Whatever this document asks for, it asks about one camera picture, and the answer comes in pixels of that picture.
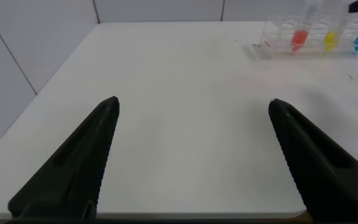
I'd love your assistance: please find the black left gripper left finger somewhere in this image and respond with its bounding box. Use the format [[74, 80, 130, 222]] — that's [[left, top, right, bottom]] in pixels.
[[7, 95, 121, 219]]

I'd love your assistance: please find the test tube with red pigment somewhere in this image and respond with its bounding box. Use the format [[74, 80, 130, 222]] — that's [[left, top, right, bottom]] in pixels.
[[290, 0, 320, 54]]

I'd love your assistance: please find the test tube with yellow pigment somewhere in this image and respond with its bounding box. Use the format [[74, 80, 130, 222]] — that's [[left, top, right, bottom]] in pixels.
[[323, 0, 349, 54]]

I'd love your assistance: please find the clear plastic test tube rack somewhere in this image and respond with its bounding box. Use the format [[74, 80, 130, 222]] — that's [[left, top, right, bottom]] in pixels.
[[258, 14, 358, 60]]

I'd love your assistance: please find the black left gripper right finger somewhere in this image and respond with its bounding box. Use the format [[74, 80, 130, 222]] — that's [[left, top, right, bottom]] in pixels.
[[267, 98, 358, 223]]

